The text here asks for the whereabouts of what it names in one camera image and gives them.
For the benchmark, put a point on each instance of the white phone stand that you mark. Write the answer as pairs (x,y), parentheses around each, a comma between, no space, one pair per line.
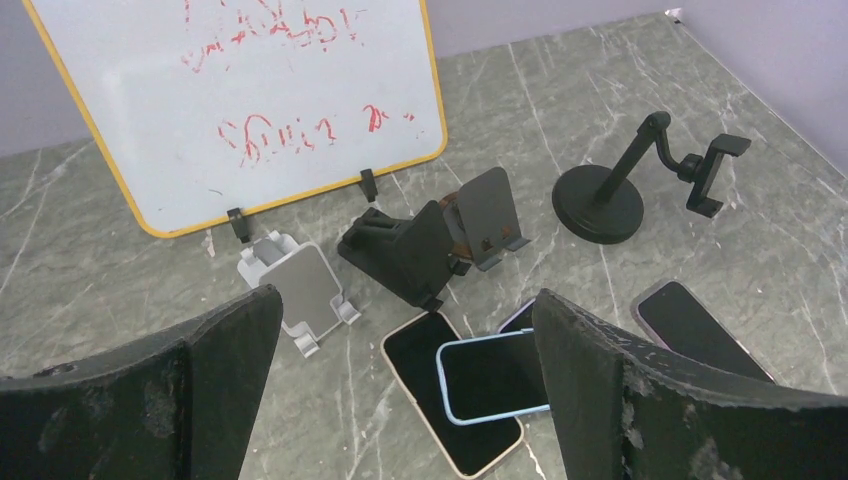
(314,302)

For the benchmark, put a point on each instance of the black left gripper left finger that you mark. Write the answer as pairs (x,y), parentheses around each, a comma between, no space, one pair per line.
(180,403)

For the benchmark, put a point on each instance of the phone with beige case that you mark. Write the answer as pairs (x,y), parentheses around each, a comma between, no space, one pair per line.
(410,351)

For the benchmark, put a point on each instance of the yellow framed whiteboard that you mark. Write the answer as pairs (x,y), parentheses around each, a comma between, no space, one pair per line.
(202,107)

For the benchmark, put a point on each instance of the phone with blue case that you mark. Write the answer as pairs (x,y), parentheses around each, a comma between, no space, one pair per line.
(491,378)

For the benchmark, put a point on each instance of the black round base phone holder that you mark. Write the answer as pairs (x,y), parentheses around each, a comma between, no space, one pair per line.
(602,206)

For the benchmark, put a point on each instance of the dark grey metal phone stand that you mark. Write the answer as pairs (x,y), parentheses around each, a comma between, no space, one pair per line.
(482,219)

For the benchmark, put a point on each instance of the black folding phone stand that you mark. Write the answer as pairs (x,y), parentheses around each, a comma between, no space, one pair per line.
(412,258)

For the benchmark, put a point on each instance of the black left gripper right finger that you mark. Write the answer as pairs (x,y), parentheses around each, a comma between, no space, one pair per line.
(625,408)

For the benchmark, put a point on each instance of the phone with lilac case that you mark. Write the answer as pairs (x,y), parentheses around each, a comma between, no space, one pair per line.
(521,319)

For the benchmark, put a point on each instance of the phone with pink case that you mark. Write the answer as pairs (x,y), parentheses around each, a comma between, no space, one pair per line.
(674,318)

